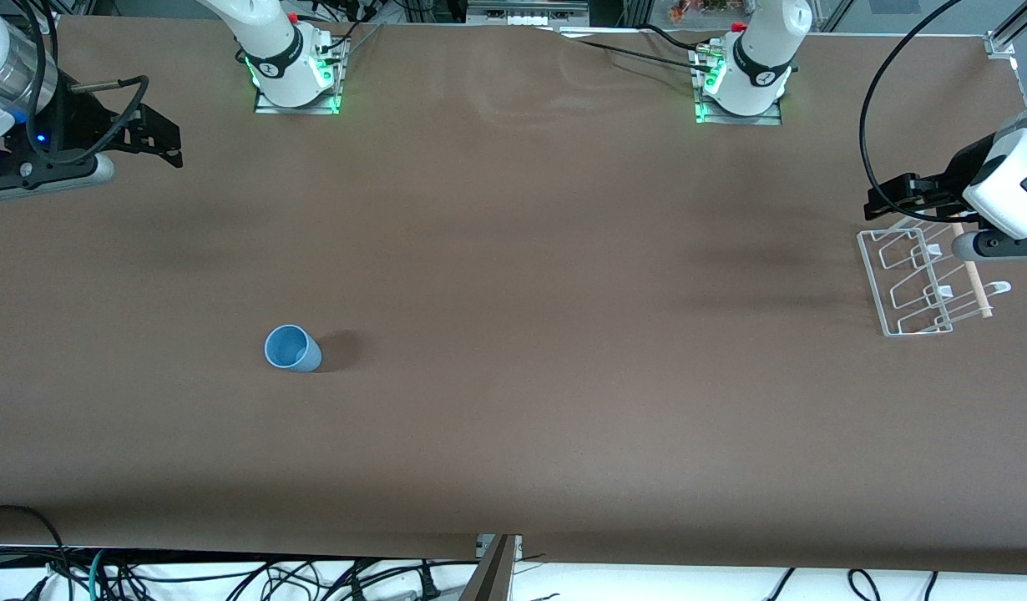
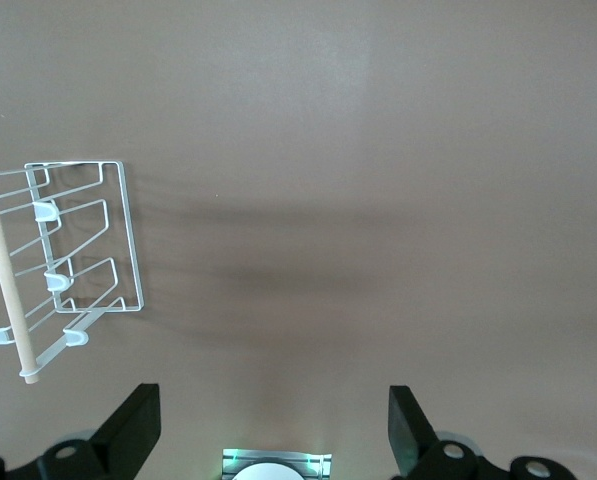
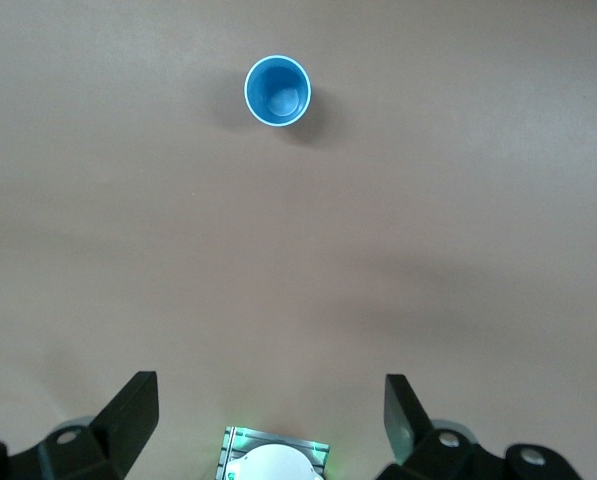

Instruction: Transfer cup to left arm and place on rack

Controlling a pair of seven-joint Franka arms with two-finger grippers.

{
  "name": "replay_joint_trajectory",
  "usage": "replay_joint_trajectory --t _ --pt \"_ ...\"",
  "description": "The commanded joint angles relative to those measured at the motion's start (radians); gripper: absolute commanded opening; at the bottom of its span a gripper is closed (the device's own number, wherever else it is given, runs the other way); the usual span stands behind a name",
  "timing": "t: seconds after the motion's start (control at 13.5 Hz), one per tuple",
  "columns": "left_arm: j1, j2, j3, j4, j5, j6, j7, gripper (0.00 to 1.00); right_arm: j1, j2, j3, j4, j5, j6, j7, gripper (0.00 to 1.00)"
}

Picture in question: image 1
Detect light blue plastic cup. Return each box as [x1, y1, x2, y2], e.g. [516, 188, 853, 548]
[265, 324, 323, 373]

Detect orange clutter items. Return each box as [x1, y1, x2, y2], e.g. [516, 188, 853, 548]
[670, 0, 733, 23]

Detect white power strip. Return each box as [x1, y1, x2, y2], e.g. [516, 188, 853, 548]
[468, 0, 590, 26]

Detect brown table cover sheet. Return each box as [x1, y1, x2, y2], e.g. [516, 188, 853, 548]
[0, 15, 1027, 577]

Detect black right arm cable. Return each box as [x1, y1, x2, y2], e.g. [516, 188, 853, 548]
[11, 0, 151, 165]

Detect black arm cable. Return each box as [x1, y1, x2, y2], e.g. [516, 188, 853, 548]
[860, 0, 965, 201]
[11, 0, 151, 165]

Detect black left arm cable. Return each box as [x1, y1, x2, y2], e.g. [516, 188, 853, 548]
[860, 0, 965, 201]

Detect white wire cup rack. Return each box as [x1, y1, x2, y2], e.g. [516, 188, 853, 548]
[857, 213, 1013, 337]

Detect aluminium frame corner profile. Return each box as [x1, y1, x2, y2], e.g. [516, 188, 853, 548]
[985, 0, 1027, 58]

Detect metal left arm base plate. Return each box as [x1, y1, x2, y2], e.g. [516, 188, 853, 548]
[695, 46, 783, 126]

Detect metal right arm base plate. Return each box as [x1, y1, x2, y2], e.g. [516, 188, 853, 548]
[254, 33, 341, 115]

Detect short black table cable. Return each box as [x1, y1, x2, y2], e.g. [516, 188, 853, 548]
[643, 23, 708, 54]

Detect long black table cable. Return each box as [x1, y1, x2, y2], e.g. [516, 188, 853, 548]
[559, 33, 721, 71]

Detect black looped floor cable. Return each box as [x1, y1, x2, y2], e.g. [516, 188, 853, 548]
[0, 505, 72, 601]

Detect teal floor cable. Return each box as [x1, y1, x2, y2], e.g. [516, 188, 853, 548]
[88, 548, 115, 601]

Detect metal frame post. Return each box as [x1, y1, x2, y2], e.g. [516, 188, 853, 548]
[459, 534, 523, 601]

